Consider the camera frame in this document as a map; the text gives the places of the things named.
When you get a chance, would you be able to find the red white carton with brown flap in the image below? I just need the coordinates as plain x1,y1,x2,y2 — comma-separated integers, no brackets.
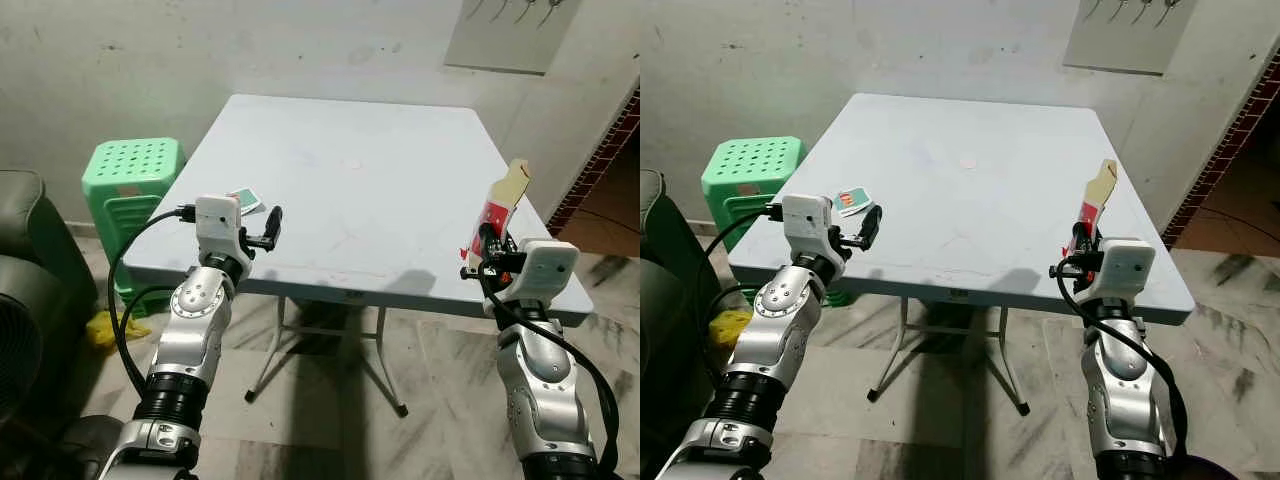
1065,158,1119,256
470,158,531,261

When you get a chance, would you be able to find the yellow cloth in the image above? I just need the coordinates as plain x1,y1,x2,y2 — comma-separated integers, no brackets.
708,308,753,351
85,310,151,352

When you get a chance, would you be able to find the grey wall board with hooks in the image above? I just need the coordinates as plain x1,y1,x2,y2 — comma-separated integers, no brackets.
444,0,583,76
1062,0,1201,76

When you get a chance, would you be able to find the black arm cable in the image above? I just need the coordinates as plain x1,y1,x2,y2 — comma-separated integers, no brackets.
478,265,622,477
695,203,786,391
108,205,198,399
1056,270,1189,461

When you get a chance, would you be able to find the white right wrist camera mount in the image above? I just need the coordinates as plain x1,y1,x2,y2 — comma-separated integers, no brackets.
513,240,580,304
1098,238,1157,304

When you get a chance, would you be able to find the dark sofa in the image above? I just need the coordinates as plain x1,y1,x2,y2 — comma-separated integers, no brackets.
640,168,716,480
0,170,121,480

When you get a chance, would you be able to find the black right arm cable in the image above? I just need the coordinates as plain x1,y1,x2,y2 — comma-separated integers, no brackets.
1056,270,1189,461
478,265,622,477

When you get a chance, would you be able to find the green plastic stool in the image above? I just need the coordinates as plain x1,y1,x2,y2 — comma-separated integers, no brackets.
82,137,188,317
701,136,853,308

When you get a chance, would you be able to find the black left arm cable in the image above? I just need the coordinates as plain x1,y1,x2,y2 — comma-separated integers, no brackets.
108,205,198,399
695,203,786,391

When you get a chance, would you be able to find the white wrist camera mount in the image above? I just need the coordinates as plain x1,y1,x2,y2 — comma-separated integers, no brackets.
781,193,836,263
1098,238,1157,304
194,195,244,263
513,240,580,304

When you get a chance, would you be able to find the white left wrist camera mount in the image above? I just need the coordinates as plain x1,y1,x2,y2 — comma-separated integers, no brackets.
194,195,244,263
781,193,836,263

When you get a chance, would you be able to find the light blue folding table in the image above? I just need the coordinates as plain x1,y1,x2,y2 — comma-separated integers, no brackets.
120,94,595,419
727,92,1197,417

